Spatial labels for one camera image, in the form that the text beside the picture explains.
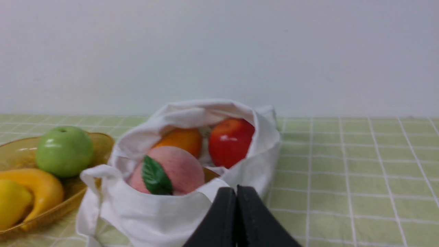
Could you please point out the green checkered tablecloth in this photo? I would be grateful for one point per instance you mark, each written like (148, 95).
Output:
(358, 182)

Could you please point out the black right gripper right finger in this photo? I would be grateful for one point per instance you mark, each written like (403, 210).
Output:
(256, 226)

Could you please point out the green apple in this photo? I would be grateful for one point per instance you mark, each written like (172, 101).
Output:
(64, 151)

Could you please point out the yellow lemon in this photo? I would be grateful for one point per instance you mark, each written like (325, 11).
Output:
(15, 200)

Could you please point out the red apple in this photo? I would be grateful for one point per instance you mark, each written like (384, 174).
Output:
(229, 142)

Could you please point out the yellow banana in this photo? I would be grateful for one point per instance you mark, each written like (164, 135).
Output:
(48, 193)

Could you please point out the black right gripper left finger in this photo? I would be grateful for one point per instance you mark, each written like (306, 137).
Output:
(217, 227)

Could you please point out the white cloth tote bag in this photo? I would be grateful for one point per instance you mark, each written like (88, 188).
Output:
(168, 221)

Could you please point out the orange fruit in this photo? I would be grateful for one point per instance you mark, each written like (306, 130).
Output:
(190, 140)

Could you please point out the pink peach with leaf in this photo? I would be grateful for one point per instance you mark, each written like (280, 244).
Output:
(167, 170)

